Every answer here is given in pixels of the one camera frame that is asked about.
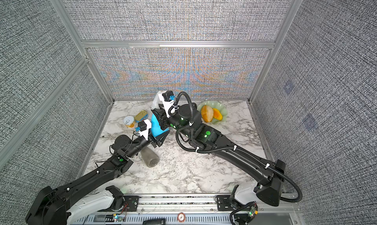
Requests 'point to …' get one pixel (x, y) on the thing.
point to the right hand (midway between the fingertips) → (154, 105)
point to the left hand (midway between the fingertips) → (166, 124)
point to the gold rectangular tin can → (141, 116)
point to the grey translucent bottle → (151, 159)
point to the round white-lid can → (129, 121)
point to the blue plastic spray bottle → (155, 127)
